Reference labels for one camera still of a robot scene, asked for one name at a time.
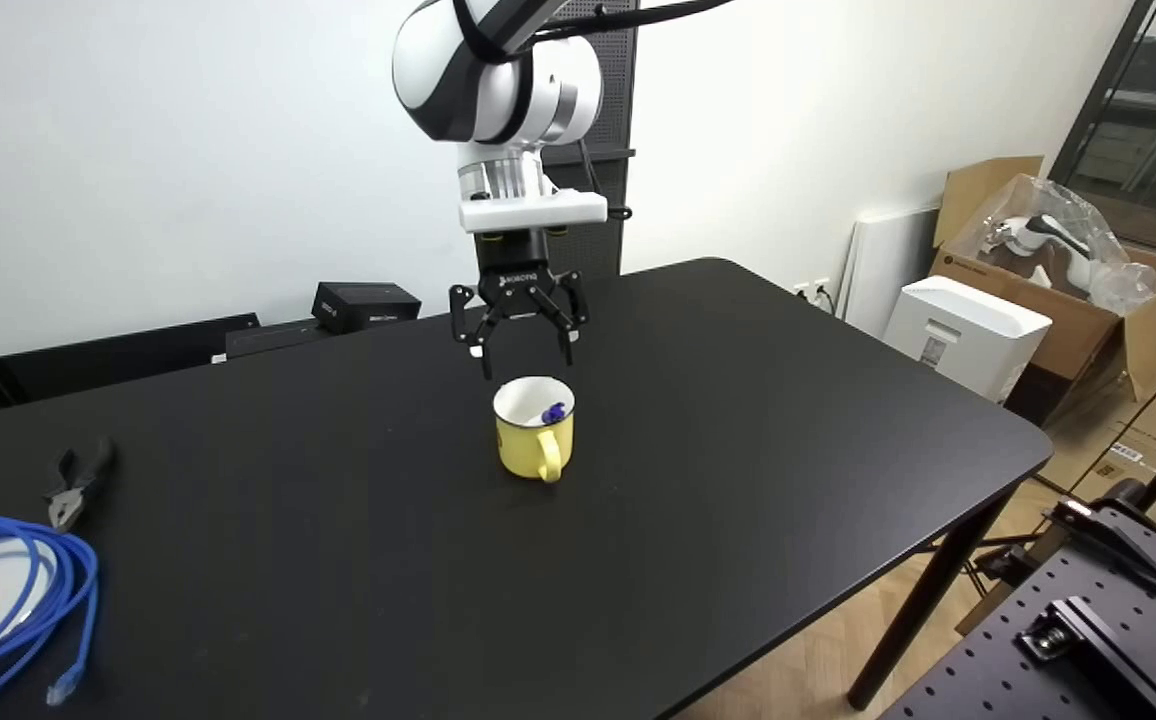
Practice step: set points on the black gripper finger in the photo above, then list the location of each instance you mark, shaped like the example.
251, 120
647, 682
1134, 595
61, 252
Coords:
473, 325
565, 318

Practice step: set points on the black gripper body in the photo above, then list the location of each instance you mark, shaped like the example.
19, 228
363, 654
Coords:
511, 260

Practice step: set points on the white marker with blue cap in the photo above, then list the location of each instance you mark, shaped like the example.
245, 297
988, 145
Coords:
552, 415

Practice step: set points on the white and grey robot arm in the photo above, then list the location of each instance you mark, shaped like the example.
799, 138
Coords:
536, 82

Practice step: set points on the small black box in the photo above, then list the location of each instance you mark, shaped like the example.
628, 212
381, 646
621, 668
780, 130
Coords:
363, 306

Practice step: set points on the yellow enamel mug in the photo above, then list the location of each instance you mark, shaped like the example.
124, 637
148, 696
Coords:
531, 445

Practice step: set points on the white flat panel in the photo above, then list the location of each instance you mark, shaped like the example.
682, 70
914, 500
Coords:
886, 260

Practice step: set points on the black low cabinet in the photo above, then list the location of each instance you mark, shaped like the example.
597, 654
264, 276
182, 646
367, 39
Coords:
99, 361

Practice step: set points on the white plastic box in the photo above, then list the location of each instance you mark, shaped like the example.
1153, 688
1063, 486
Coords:
963, 325

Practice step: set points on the black table leg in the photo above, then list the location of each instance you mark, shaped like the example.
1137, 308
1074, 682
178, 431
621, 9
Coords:
920, 607

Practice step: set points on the clear plastic bag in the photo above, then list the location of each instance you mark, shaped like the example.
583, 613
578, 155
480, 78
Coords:
1069, 241

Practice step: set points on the open cardboard box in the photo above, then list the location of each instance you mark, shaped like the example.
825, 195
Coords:
1086, 325

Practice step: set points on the black perforated breadboard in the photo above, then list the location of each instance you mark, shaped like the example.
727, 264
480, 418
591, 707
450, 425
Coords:
1000, 667

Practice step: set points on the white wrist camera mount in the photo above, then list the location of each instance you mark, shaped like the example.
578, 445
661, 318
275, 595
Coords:
531, 209

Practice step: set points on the white wall power outlet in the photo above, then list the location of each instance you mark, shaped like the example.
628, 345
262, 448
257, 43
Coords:
812, 294

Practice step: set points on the black angled mounting bracket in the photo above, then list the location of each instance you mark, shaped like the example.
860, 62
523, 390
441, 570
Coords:
1118, 542

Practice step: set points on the black metal window frame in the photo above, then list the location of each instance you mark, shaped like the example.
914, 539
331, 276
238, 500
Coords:
1137, 67

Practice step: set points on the black clamp bracket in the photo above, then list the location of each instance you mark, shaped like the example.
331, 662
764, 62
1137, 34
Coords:
1099, 646

